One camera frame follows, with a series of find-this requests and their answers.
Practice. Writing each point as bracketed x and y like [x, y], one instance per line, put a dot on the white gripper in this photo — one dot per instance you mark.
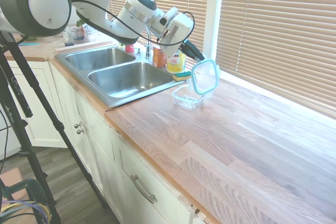
[176, 32]

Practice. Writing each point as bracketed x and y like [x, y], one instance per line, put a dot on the teal lid glass container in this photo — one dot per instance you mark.
[204, 77]

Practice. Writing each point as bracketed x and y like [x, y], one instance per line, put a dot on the clear glass food container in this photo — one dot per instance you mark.
[183, 101]

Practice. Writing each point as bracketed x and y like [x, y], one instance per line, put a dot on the yellow cleaner bottle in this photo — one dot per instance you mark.
[176, 65]

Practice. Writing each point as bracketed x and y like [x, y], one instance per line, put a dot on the yellow green sponge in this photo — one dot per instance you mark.
[181, 76]

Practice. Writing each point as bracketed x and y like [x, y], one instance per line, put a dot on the orange cardboard box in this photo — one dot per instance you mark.
[158, 58]

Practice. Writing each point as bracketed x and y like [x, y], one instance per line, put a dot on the chrome faucet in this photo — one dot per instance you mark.
[148, 51]

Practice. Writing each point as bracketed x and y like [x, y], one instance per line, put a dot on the red cup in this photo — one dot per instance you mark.
[129, 48]

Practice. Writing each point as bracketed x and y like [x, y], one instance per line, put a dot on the stainless steel sink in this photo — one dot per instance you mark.
[126, 82]

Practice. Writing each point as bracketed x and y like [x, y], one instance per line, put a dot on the wide beige window blind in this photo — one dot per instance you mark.
[275, 24]

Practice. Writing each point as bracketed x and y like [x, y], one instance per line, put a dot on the clear measuring jug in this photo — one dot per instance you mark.
[78, 34]

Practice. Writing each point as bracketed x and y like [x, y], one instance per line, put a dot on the white mug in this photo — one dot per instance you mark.
[65, 36]

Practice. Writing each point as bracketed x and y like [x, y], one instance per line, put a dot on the white base cabinet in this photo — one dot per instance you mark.
[110, 161]

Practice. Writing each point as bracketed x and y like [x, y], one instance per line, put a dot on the black tripod stand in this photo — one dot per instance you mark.
[23, 140]

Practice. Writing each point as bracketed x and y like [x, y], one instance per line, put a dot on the green clamp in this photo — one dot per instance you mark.
[34, 184]

